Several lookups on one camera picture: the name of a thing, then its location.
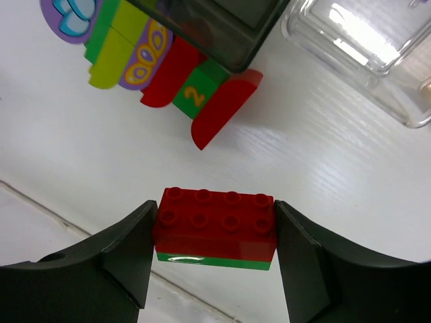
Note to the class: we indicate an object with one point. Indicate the purple butterfly lego piece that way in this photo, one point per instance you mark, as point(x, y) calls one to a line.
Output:
point(147, 56)

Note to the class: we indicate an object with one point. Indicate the purple flower lego piece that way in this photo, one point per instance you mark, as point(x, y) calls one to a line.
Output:
point(71, 20)

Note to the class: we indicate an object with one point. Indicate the dark grey container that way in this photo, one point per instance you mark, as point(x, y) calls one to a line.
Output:
point(229, 32)

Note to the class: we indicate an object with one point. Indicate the clear container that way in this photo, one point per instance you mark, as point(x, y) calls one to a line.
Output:
point(380, 48)

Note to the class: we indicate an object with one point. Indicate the red green red lego stack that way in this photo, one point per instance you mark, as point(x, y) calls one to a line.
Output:
point(201, 89)

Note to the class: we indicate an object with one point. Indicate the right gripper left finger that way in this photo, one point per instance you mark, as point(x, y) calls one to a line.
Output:
point(103, 278)

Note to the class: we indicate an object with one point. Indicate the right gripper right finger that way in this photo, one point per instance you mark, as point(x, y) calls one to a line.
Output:
point(328, 278)

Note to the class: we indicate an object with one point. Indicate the red and green lego block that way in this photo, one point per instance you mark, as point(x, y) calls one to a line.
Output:
point(228, 229)

